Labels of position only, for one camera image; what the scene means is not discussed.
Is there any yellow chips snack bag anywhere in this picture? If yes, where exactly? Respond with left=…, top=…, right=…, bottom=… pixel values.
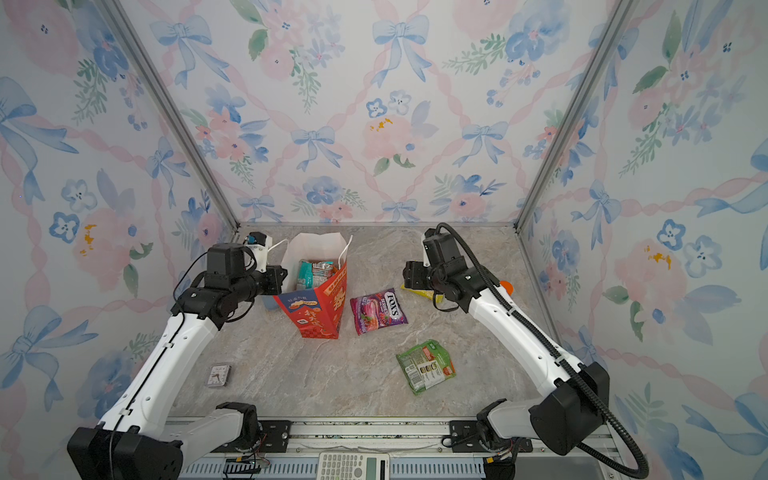
left=400, top=284, right=444, bottom=304

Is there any red paper gift bag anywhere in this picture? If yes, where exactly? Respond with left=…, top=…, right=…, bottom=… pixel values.
left=275, top=232, right=351, bottom=339

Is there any teal Fox's candy bag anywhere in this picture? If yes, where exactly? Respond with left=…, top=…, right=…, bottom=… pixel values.
left=296, top=260, right=314, bottom=291

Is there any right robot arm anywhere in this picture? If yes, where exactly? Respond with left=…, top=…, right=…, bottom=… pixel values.
left=403, top=227, right=610, bottom=456

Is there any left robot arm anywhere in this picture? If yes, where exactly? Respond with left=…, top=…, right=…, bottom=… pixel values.
left=67, top=232, right=287, bottom=479

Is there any light green snack bag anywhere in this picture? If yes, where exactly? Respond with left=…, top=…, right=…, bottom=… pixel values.
left=395, top=339, right=456, bottom=395

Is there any orange plastic bottle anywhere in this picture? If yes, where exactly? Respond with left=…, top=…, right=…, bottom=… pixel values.
left=500, top=280, right=515, bottom=296

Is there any small square clock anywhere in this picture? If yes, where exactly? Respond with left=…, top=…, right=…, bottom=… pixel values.
left=205, top=364, right=232, bottom=388

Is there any grey calculator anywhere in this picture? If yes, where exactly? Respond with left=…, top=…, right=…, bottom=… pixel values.
left=316, top=452, right=390, bottom=480

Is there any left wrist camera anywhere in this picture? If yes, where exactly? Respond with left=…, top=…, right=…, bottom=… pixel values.
left=245, top=232, right=273, bottom=273

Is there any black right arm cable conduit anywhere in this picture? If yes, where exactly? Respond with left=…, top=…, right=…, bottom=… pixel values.
left=435, top=222, right=650, bottom=480

